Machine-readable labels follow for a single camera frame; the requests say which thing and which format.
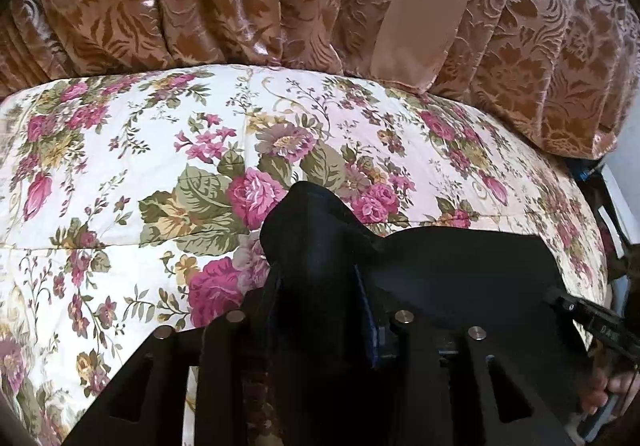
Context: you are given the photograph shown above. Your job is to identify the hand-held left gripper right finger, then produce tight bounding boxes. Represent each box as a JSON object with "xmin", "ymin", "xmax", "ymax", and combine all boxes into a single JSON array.
[{"xmin": 355, "ymin": 265, "xmax": 577, "ymax": 446}]

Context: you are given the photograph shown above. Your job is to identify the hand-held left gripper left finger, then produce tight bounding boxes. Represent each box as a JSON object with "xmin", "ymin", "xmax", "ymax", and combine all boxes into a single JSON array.
[{"xmin": 65, "ymin": 270, "xmax": 282, "ymax": 446}]

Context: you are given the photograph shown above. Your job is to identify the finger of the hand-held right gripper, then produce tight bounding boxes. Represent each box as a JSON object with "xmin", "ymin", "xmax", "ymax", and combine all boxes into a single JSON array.
[{"xmin": 546, "ymin": 290, "xmax": 603, "ymax": 329}]

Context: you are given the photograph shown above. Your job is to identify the black pants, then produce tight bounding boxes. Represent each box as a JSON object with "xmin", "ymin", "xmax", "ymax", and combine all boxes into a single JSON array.
[{"xmin": 260, "ymin": 180, "xmax": 598, "ymax": 446}]

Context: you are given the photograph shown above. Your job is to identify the person's right hand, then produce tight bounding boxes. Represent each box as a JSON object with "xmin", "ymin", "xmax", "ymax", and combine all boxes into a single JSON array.
[{"xmin": 579, "ymin": 370, "xmax": 640, "ymax": 419}]

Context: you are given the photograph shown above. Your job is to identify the white panel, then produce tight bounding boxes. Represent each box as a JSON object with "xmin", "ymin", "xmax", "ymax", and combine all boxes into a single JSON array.
[{"xmin": 597, "ymin": 166, "xmax": 632, "ymax": 258}]

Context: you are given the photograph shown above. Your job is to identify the floral blanket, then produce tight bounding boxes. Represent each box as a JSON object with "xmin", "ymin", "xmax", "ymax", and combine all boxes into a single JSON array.
[{"xmin": 0, "ymin": 64, "xmax": 615, "ymax": 446}]

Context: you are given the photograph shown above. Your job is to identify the brown damask curtain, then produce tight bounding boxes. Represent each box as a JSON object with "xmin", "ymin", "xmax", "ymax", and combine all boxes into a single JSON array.
[{"xmin": 0, "ymin": 0, "xmax": 640, "ymax": 162}]

